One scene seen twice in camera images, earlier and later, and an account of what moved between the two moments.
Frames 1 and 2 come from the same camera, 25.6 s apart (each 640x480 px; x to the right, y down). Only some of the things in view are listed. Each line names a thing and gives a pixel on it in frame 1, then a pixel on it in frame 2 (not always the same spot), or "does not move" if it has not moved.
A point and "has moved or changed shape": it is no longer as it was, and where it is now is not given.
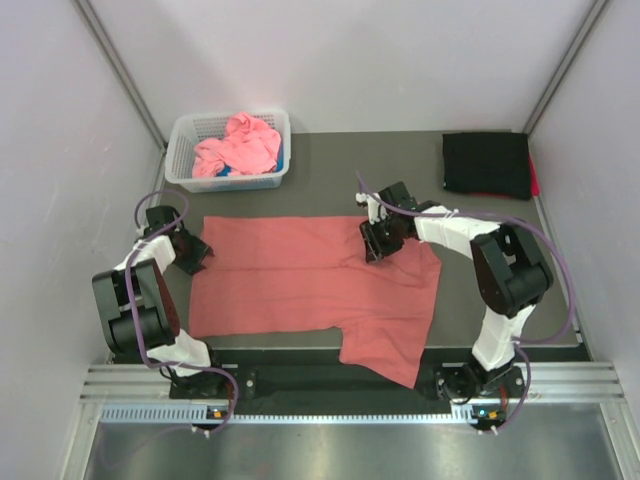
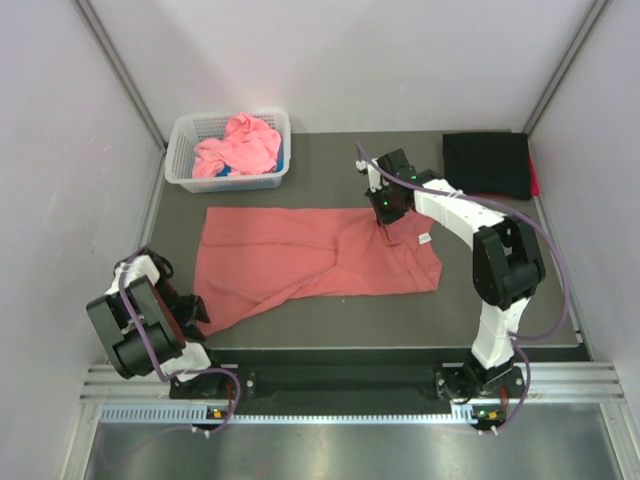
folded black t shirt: (487, 163) does not move
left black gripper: (200, 250) -> (194, 307)
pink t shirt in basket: (250, 147) does not move
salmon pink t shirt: (310, 276) has moved or changed shape
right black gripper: (375, 248) -> (384, 217)
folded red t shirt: (534, 183) does not move
